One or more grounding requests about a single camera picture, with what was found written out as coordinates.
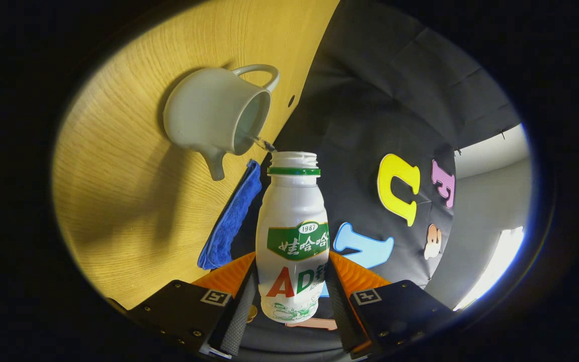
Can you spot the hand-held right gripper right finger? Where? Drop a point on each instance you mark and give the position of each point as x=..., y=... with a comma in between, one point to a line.
x=337, y=301

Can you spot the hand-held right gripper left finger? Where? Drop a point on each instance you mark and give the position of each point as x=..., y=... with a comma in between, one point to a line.
x=239, y=311

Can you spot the white water bottle green label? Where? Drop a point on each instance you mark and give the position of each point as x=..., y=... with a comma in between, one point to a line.
x=292, y=211

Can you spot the blue folded towel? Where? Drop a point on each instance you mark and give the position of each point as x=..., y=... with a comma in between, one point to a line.
x=231, y=221

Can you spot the ceiling light panel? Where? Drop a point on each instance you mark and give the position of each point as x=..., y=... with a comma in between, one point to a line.
x=500, y=261

